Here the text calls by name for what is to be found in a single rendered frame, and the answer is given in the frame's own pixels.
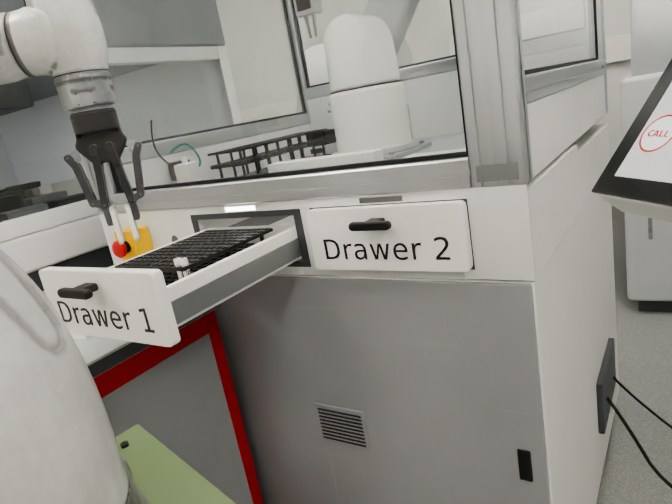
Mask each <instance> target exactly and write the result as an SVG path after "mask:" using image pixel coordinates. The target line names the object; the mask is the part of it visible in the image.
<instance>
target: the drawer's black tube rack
mask: <svg viewBox="0 0 672 504"><path fill-rule="evenodd" d="M272 231H273V228H253V229H225V230H206V231H203V232H201V233H198V234H196V235H193V236H191V237H188V238H185V239H183V240H180V241H178V242H175V243H173V244H170V245H168V246H165V247H163V248H160V249H157V250H155V251H152V252H150V253H147V254H145V255H142V256H140V257H137V258H134V259H132V260H129V261H127V262H124V263H154V264H156V263H174V261H173V259H174V258H177V257H181V258H183V257H187V259H188V264H192V265H193V268H191V269H190V273H191V274H193V273H195V272H197V271H199V270H201V269H203V268H206V267H208V266H210V265H212V264H214V263H216V262H218V261H220V260H223V259H225V258H227V257H229V256H231V255H233V254H235V253H238V252H240V251H242V250H244V249H246V248H248V247H250V246H252V245H255V244H257V243H248V242H250V241H252V240H254V239H256V238H259V237H260V242H261V241H263V240H264V235H265V234H267V233H269V232H272ZM162 273H163V276H164V280H165V283H166V286H167V285H169V284H171V283H174V282H176V281H178V280H179V277H178V274H177V271H162Z"/></svg>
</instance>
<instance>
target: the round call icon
mask: <svg viewBox="0 0 672 504"><path fill-rule="evenodd" d="M671 142H672V113H661V114H653V115H652V117H651V119H650V120H649V122H648V124H647V125H646V127H645V128H644V130H643V132H642V133H641V135H640V137H639V138H638V140H637V142H636V143H635V145H634V146H633V148H632V150H631V151H630V152H631V153H647V154H662V155H664V153H665V152H666V150H667V149H668V147H669V145H670V144H671Z"/></svg>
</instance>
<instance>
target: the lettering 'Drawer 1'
mask: <svg viewBox="0 0 672 504"><path fill-rule="evenodd" d="M59 303H60V304H64V305H65V306H66V307H67V309H68V312H69V315H70V318H69V320H66V319H64V316H63V313H62V310H61V307H60V304H59ZM57 304H58V307H59V310H60V313H61V316H62V319H63V321H64V322H70V321H71V320H72V315H71V311H70V309H69V307H68V305H67V304H66V303H64V302H62V301H57ZM72 309H73V312H74V315H75V318H76V321H77V323H79V321H78V318H77V315H76V310H78V311H79V309H78V308H77V307H76V308H75V309H74V307H72ZM83 310H84V311H86V312H87V313H88V315H86V314H85V315H83V321H84V322H85V324H87V325H90V324H91V325H93V322H92V319H91V316H90V313H89V311H88V310H87V309H85V308H81V311H83ZM91 310H92V312H93V314H94V317H95V319H96V321H97V323H98V325H99V326H101V320H100V316H101V318H102V320H103V322H104V325H105V327H108V323H107V316H106V311H104V317H105V321H104V318H103V316H102V314H101V312H100V310H97V313H98V319H99V321H98V319H97V316H96V314H95V312H94V310H93V309H91ZM138 310H139V312H143V314H144V317H145V321H146V324H147V327H148V329H145V332H150V333H155V330H151V329H150V326H149V322H148V319H147V315H146V312H145V309H144V308H142V309H138ZM112 314H116V315H117V316H118V319H117V318H112ZM122 314H123V317H124V320H125V324H126V327H127V330H129V326H128V323H127V320H126V316H127V315H129V316H130V314H129V312H127V313H124V312H122ZM85 317H89V319H90V322H89V323H87V322H86V321H85ZM110 319H111V322H112V324H113V325H114V327H116V328H117V329H122V328H123V326H120V327H119V326H116V325H115V323H114V321H121V318H120V316H119V314H118V313H117V312H115V311H111V312H110ZM113 320H114V321H113Z"/></svg>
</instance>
